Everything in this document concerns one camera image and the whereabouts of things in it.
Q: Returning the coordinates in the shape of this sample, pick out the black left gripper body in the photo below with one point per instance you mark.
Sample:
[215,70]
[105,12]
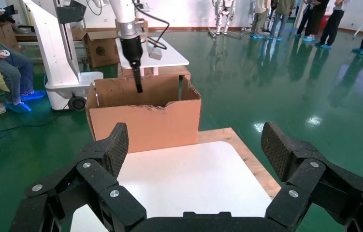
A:
[132,51]

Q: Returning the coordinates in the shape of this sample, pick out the standing person in black skirt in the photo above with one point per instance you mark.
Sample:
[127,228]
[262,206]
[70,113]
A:
[312,19]

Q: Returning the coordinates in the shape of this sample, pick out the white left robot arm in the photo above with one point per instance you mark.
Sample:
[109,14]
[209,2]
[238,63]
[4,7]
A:
[122,12]

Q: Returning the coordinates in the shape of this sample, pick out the large open cardboard box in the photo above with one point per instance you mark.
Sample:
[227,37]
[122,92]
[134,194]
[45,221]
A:
[155,125]

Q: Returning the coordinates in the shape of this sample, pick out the white robot torso with base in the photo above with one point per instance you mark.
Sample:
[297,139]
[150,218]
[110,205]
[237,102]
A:
[62,64]

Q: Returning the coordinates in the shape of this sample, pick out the white side table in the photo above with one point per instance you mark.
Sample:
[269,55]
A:
[168,57]

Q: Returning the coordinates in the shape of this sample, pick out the standing person in black trousers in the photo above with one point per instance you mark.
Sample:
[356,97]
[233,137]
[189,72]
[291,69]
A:
[333,25]

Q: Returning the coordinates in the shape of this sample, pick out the red box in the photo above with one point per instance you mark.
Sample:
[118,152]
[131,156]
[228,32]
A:
[325,22]

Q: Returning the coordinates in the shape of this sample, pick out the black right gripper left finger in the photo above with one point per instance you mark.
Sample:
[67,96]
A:
[88,192]

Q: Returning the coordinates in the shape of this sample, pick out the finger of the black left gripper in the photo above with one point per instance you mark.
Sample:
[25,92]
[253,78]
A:
[138,80]

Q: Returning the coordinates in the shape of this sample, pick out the cardboard box with round print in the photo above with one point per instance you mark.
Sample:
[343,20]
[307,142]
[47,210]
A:
[101,48]

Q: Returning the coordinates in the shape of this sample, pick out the white humanoid robot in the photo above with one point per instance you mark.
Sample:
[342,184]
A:
[224,12]

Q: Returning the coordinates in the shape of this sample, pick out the standing person in beige trousers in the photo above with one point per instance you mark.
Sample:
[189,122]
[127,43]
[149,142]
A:
[259,17]

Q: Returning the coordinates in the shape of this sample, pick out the standing person in olive jacket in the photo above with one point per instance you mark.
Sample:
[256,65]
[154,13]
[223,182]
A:
[282,19]

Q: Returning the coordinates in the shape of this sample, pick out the plain brown cardboard box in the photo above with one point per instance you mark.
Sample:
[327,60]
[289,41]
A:
[6,35]

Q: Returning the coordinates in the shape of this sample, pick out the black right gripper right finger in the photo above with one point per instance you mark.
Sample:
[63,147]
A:
[322,192]

